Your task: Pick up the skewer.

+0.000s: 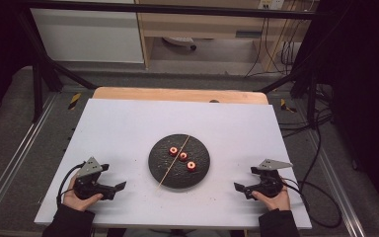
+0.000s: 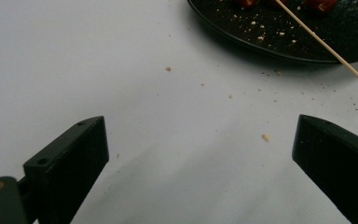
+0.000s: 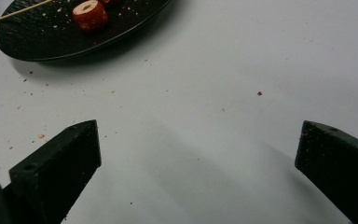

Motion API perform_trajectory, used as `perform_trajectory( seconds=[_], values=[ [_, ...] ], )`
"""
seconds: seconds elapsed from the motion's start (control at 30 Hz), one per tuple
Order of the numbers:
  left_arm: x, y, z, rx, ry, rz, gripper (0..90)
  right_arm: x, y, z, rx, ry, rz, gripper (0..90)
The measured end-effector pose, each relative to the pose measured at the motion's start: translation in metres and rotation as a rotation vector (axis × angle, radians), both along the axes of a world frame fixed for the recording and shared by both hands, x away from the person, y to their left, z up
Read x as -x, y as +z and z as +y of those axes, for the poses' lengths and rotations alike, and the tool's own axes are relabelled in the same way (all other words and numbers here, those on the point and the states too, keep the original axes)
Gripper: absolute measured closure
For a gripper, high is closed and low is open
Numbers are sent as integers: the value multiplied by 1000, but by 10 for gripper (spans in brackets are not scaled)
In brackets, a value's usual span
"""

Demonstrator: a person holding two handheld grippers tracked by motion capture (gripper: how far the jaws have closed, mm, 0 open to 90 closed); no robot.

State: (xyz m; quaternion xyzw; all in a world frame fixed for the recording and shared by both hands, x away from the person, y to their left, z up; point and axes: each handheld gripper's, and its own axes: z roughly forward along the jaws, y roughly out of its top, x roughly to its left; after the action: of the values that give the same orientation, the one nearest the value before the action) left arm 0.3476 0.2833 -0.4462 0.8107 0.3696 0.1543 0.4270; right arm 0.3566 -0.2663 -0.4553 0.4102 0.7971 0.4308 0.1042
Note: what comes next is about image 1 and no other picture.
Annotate person's left hand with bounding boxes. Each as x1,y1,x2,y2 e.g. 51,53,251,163
62,173,105,212

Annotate white power strip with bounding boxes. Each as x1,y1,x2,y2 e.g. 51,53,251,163
162,36,197,52

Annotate yellow black floor tape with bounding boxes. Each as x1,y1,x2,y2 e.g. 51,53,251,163
279,98,297,114
67,92,82,111

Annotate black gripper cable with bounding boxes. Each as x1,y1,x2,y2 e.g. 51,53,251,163
280,177,343,229
56,162,87,209

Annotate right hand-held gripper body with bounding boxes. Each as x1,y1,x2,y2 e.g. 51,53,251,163
243,158,293,200

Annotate black floor cables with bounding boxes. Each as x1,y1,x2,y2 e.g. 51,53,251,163
277,83,334,139

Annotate black round plate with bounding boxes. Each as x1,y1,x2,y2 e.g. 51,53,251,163
148,133,211,190

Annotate thin wooden skewer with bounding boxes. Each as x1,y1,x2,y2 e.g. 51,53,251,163
157,134,191,190

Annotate wooden shelf unit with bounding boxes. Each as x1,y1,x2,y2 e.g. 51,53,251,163
134,0,314,73

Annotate person's right hand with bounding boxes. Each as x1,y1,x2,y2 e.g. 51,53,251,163
251,179,291,211

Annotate black metal frame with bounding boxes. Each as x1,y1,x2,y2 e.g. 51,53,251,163
16,0,330,122

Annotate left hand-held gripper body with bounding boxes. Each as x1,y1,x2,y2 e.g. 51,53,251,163
73,156,116,201

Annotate white cabinet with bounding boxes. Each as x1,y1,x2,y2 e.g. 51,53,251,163
31,8,145,64

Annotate wooden table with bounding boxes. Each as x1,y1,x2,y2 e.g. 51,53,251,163
92,86,269,106

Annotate white wall outlet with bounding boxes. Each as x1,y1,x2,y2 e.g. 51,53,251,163
258,0,284,10

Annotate aluminium floor rail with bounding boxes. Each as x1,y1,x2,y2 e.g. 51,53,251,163
307,129,367,237
0,93,58,218

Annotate hanging black cables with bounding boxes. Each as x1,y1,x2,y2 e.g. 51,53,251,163
245,16,297,78

